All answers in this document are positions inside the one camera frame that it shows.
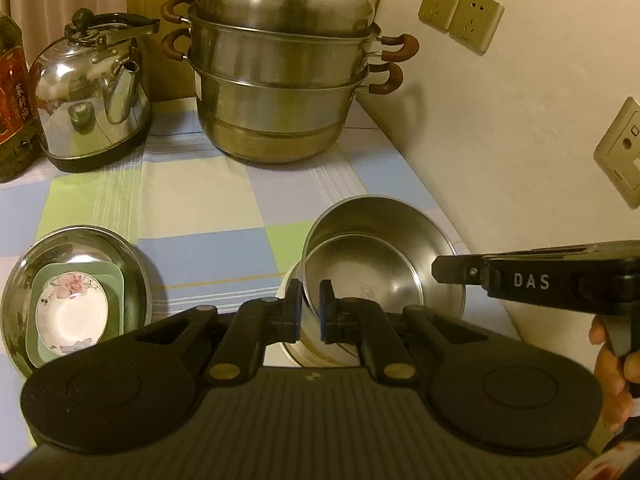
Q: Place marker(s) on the cooking oil bottle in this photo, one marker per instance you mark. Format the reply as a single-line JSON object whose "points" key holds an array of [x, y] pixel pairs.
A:
{"points": [[12, 110]]}

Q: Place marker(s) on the checked pastel tablecloth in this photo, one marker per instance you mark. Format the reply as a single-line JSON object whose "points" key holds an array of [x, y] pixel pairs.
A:
{"points": [[200, 210]]}

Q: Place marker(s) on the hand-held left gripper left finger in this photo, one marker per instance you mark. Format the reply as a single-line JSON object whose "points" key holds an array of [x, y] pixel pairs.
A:
{"points": [[295, 310]]}

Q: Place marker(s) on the stainless steel kettle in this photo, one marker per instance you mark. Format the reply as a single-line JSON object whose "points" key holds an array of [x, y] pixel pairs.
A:
{"points": [[75, 110]]}

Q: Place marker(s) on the beige wall power socket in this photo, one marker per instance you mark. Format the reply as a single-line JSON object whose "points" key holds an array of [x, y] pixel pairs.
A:
{"points": [[475, 22], [440, 5]]}

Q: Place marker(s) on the green square plate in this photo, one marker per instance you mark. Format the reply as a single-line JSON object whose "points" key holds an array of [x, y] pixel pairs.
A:
{"points": [[116, 310]]}

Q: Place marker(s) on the beige wall antenna socket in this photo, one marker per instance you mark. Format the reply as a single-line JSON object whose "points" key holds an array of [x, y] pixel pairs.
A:
{"points": [[622, 155]]}

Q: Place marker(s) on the stainless steel bowl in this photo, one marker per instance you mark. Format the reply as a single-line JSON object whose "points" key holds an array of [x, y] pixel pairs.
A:
{"points": [[390, 270]]}

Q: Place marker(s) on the stainless steel steamer pot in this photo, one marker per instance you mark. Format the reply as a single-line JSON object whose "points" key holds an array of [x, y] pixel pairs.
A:
{"points": [[280, 110]]}

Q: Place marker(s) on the round steel plate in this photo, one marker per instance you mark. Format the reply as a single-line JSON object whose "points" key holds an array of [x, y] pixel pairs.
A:
{"points": [[127, 280]]}

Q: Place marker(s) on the person's right hand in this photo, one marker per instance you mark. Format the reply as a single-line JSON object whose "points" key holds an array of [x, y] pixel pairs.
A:
{"points": [[612, 385]]}

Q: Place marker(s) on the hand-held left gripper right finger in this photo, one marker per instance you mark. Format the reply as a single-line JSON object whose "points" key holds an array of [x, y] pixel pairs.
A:
{"points": [[326, 310]]}

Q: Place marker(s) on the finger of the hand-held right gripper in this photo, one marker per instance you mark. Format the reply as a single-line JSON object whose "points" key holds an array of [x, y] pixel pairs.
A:
{"points": [[455, 270]]}

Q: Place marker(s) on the small floral dish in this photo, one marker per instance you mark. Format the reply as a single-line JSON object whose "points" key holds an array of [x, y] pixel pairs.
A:
{"points": [[75, 320]]}

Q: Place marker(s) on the cream round container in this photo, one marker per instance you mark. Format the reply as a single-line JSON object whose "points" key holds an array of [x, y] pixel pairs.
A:
{"points": [[290, 290]]}

